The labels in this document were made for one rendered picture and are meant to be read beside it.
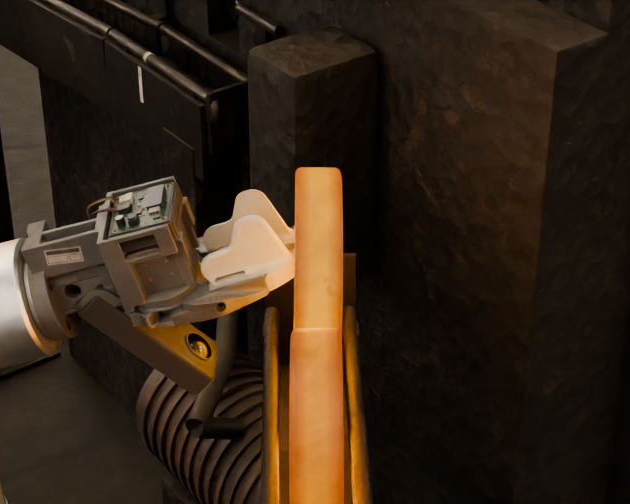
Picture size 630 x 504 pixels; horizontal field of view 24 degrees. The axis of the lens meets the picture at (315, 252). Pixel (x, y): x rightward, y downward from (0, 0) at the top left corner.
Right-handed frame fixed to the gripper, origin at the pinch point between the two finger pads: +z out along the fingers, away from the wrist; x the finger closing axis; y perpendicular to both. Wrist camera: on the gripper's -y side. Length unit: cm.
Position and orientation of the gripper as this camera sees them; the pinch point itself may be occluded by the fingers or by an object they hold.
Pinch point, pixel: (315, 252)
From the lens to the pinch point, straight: 105.6
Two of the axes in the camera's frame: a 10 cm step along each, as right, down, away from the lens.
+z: 9.6, -2.4, -1.4
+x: -0.2, -5.4, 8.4
